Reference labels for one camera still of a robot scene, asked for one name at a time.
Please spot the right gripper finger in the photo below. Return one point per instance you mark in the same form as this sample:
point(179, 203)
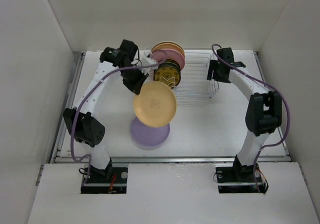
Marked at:
point(213, 64)
point(210, 74)

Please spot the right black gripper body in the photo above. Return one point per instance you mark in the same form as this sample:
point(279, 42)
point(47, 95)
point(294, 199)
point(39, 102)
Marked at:
point(217, 76)

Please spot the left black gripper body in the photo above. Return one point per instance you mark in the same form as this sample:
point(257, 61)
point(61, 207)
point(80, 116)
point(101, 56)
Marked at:
point(132, 77)

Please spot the beige plastic plate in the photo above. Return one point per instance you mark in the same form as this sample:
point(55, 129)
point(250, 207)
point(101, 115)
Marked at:
point(155, 105)

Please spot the purple plastic plate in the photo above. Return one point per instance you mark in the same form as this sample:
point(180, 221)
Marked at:
point(147, 137)

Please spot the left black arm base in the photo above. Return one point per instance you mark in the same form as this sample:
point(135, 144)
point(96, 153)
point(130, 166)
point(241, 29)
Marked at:
point(112, 180)

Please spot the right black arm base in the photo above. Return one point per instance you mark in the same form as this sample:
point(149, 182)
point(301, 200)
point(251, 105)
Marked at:
point(228, 182)

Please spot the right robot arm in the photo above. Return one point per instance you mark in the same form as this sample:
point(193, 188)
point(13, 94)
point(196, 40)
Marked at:
point(264, 110)

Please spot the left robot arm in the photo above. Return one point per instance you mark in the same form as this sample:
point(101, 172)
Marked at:
point(82, 119)

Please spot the pink plastic plate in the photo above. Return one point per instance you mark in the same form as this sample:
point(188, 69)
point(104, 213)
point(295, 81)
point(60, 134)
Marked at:
point(171, 54)

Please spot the yellow patterned plate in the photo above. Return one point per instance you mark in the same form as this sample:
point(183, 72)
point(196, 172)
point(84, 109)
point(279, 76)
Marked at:
point(168, 75)

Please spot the light blue patterned plate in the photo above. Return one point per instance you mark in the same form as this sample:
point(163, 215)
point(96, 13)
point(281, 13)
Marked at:
point(169, 63)

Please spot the orange plastic plate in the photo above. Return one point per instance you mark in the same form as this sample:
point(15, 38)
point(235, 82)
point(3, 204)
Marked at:
point(168, 46)

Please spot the tan rear plate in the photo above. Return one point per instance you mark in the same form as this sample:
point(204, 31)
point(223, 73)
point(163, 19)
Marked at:
point(169, 42)

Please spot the white wire dish rack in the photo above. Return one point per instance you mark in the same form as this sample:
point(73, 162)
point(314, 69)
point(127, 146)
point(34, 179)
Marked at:
point(194, 86)

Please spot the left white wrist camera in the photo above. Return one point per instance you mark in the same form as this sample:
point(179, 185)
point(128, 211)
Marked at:
point(147, 64)

